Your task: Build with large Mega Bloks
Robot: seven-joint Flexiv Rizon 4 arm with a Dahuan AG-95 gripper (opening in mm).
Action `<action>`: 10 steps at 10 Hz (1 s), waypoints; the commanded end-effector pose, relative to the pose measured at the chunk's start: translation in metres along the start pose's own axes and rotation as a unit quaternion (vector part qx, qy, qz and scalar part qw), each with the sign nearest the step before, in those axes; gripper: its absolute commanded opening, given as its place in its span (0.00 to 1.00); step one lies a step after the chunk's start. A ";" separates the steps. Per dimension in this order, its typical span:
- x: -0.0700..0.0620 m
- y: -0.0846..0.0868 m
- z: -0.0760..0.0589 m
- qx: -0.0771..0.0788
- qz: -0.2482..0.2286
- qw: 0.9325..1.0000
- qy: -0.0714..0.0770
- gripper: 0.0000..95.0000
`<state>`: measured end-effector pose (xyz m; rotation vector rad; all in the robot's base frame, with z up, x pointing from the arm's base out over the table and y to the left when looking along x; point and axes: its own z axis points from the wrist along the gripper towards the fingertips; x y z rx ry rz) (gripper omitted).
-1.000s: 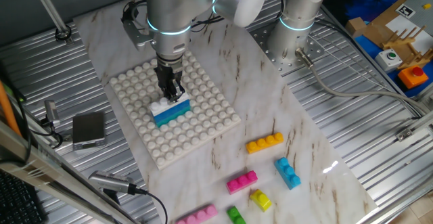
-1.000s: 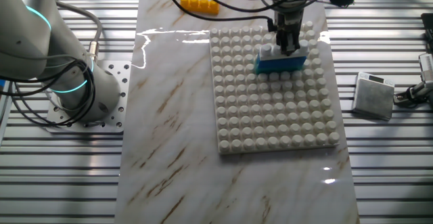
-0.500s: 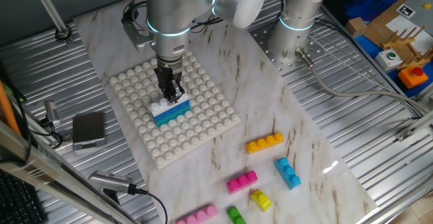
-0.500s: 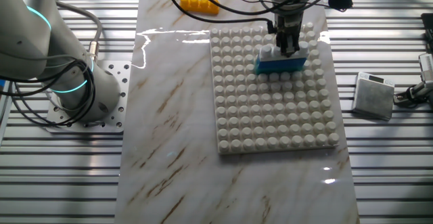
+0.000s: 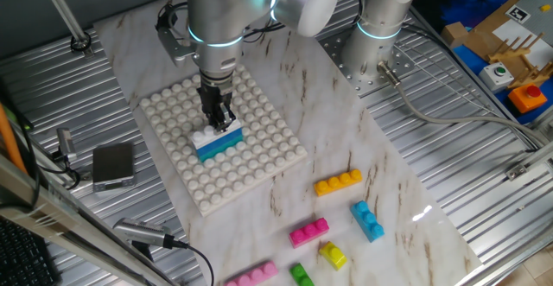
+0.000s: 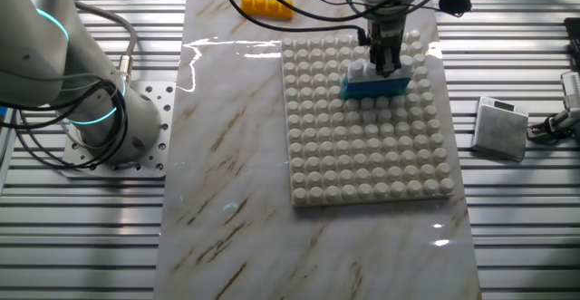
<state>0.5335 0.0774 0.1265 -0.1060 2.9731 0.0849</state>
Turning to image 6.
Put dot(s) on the silver digital scale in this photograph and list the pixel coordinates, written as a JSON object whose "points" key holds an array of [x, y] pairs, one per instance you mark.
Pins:
{"points": [[500, 130]]}

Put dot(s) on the marble pattern board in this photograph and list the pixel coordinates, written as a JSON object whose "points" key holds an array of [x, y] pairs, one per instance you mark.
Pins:
{"points": [[235, 155]]}

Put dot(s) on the black device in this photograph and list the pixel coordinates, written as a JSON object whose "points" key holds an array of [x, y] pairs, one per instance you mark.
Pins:
{"points": [[573, 41]]}

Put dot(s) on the orange four-stud block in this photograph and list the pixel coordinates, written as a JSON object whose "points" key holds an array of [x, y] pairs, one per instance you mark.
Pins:
{"points": [[267, 7]]}

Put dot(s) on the metal camera mount clamp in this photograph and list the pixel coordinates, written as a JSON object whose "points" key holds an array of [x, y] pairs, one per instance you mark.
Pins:
{"points": [[555, 125]]}

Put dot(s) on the white four-stud block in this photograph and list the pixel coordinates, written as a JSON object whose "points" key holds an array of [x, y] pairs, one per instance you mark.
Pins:
{"points": [[358, 71]]}

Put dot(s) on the small silver camera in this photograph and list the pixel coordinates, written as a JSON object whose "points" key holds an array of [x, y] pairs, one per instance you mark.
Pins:
{"points": [[572, 89]]}

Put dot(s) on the perforated robot base plate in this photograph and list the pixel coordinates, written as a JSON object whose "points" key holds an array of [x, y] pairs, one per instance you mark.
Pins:
{"points": [[156, 155]]}

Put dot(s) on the white studded baseplate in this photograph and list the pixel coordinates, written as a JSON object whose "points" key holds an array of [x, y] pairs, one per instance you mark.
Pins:
{"points": [[362, 150]]}

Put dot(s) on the teal four-stud block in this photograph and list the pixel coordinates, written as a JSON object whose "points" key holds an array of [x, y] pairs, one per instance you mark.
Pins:
{"points": [[371, 96]]}

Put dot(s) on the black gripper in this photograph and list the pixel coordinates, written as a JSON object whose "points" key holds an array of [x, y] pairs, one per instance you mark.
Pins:
{"points": [[385, 35]]}

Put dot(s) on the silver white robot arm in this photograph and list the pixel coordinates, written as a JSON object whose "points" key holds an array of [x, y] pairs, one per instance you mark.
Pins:
{"points": [[41, 41]]}

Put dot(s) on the blue four-stud block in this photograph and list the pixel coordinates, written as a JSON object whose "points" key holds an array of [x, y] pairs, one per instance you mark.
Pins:
{"points": [[376, 87]]}

